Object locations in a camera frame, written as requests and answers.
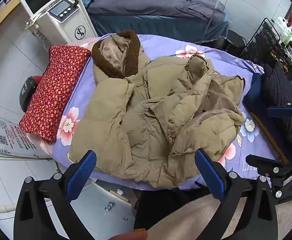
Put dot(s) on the red and black device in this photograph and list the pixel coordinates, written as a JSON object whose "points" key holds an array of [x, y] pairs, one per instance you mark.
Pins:
{"points": [[27, 91]]}

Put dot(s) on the black round stool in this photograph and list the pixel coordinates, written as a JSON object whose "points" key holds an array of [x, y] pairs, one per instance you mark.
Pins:
{"points": [[233, 41]]}

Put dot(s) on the red floral pillow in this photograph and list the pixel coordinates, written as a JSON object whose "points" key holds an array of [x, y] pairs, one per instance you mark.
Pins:
{"points": [[53, 92]]}

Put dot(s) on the person's left hand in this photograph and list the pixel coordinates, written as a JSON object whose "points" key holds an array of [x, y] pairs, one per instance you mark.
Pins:
{"points": [[129, 235]]}

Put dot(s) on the wooden desk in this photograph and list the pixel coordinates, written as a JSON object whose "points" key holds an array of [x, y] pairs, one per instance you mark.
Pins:
{"points": [[3, 17]]}

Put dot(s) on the dark blue massage bed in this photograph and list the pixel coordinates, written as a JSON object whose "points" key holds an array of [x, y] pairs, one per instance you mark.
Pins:
{"points": [[156, 27]]}

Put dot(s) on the person's beige sweater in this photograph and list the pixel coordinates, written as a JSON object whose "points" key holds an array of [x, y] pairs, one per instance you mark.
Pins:
{"points": [[223, 220]]}

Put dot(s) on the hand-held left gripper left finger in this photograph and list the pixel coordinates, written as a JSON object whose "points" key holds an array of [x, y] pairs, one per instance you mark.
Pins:
{"points": [[82, 172]]}

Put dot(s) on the metal drip stand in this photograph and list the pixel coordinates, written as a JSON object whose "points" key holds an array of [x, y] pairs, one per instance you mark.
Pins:
{"points": [[218, 5]]}

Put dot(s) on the printed floor sign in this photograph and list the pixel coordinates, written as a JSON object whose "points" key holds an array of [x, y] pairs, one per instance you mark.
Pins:
{"points": [[6, 135]]}

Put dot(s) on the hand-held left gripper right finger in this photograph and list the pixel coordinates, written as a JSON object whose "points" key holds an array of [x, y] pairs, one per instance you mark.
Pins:
{"points": [[209, 172]]}

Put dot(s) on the yellow wooden stick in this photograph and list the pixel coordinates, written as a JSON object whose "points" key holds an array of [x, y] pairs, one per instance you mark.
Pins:
{"points": [[268, 135]]}

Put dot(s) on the white machine with screen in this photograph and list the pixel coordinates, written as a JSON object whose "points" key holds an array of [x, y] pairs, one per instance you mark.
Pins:
{"points": [[53, 12]]}

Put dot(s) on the purple floral bedsheet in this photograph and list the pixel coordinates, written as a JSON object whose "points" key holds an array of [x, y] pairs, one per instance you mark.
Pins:
{"points": [[250, 132]]}

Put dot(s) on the khaki hooded puffer jacket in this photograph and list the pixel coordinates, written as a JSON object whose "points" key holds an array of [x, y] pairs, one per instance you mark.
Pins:
{"points": [[146, 120]]}

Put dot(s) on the navy blue cloth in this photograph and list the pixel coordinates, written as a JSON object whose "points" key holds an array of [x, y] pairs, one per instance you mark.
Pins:
{"points": [[254, 92]]}

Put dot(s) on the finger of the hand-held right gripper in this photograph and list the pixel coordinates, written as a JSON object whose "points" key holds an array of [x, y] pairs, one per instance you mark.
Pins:
{"points": [[280, 111], [262, 160]]}

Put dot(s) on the black quilted jacket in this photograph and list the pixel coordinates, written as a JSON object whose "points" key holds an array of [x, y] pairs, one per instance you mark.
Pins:
{"points": [[282, 97]]}

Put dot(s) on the white plastic bottle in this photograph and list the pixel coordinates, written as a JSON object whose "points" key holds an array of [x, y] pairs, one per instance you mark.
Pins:
{"points": [[282, 28]]}

